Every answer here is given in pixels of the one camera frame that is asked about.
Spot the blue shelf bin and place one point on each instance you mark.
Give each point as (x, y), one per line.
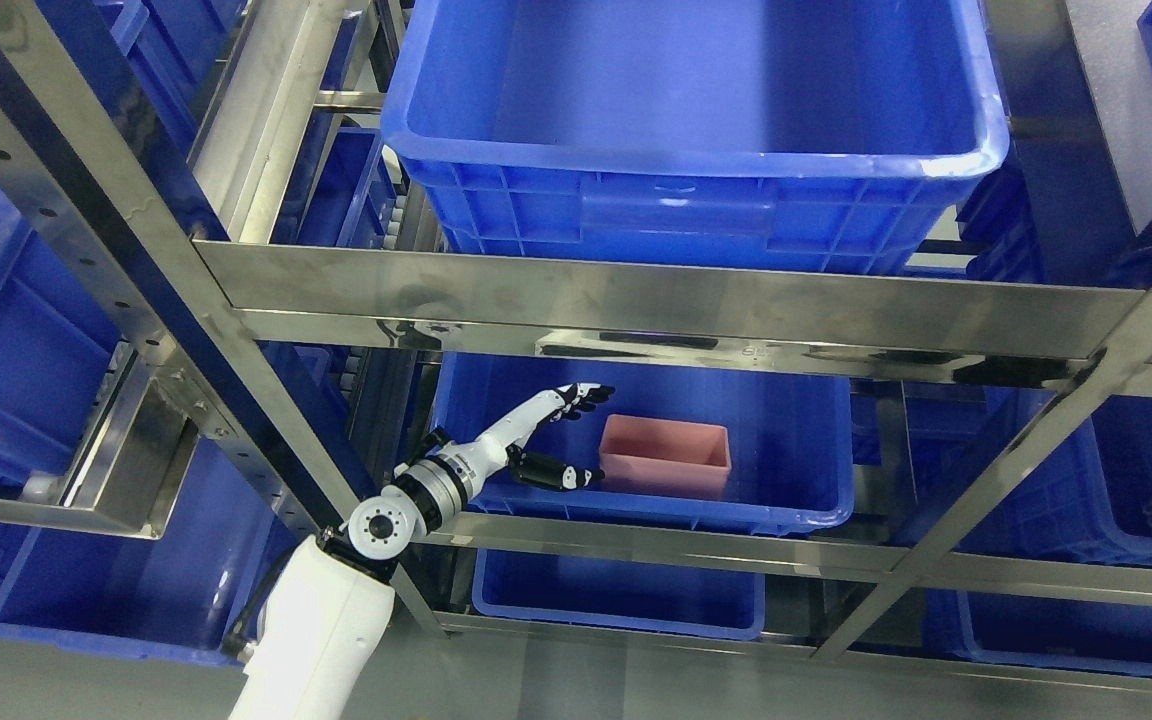
(636, 596)
(1089, 501)

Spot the blue bottom shelf bin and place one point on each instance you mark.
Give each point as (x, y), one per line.
(636, 596)

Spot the blue middle shelf container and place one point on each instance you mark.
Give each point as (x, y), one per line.
(745, 453)

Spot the stainless steel shelf rack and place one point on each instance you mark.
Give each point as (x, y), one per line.
(177, 248)

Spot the pink plastic storage box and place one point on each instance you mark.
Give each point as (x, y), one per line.
(666, 458)

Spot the blue bin left shelf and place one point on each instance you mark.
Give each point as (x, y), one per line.
(55, 346)

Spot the large blue top crate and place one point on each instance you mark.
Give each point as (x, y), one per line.
(793, 136)

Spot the blue right shelf bin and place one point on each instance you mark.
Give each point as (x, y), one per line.
(1089, 501)

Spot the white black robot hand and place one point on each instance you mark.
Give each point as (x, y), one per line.
(526, 435)

